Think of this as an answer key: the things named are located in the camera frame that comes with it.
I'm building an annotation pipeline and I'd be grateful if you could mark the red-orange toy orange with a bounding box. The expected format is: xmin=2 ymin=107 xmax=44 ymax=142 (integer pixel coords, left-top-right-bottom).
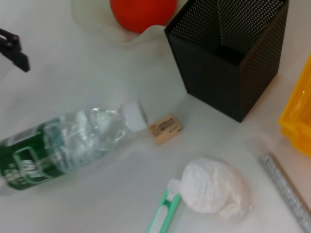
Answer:
xmin=109 ymin=0 xmax=177 ymax=34

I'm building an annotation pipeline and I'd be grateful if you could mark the clear green-label water bottle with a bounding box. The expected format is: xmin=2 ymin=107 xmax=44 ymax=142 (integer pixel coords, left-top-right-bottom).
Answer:
xmin=0 ymin=100 xmax=149 ymax=197

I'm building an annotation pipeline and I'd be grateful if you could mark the silver glitter pen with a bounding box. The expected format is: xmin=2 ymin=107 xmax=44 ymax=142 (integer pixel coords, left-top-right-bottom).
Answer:
xmin=259 ymin=152 xmax=311 ymax=233

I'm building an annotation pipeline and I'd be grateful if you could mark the black mesh pen holder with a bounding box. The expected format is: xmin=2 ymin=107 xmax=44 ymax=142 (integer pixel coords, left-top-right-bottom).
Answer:
xmin=164 ymin=0 xmax=290 ymax=123

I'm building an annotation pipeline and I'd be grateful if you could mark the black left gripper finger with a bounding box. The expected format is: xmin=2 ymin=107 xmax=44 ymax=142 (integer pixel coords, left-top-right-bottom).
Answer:
xmin=0 ymin=28 xmax=31 ymax=73

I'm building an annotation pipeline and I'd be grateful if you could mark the white paper ball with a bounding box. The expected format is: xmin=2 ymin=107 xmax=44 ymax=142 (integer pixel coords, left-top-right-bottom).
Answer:
xmin=181 ymin=157 xmax=253 ymax=219

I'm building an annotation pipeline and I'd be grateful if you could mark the green utility knife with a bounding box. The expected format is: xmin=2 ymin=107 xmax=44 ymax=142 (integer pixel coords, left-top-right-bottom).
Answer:
xmin=145 ymin=179 xmax=182 ymax=233

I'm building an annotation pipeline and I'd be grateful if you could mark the small wooden clip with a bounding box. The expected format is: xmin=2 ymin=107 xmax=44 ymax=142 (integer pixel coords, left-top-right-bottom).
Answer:
xmin=148 ymin=113 xmax=183 ymax=146

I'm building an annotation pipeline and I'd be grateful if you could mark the green glass fruit plate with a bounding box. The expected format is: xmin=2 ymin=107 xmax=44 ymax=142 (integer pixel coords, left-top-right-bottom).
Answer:
xmin=71 ymin=0 xmax=180 ymax=49

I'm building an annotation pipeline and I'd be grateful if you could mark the yellow plastic bin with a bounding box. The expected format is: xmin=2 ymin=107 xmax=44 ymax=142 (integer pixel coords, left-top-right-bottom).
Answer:
xmin=278 ymin=54 xmax=311 ymax=156

